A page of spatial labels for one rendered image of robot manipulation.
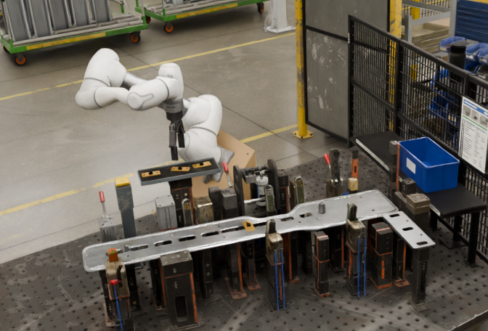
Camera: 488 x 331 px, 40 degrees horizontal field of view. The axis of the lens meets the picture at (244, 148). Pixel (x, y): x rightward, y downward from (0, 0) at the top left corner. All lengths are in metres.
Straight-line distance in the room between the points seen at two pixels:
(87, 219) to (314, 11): 2.50
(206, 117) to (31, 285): 1.20
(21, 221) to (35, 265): 1.95
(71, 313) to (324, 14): 3.47
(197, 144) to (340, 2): 2.37
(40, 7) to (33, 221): 4.70
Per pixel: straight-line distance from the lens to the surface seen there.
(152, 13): 10.43
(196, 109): 3.55
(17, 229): 5.35
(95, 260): 2.88
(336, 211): 3.06
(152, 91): 2.84
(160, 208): 2.96
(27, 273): 3.47
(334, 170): 3.16
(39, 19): 9.60
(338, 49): 5.62
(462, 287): 3.16
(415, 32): 5.65
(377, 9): 5.16
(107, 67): 3.41
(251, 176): 3.04
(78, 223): 5.25
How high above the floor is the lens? 2.52
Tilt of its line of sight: 24 degrees down
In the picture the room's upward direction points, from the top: 4 degrees counter-clockwise
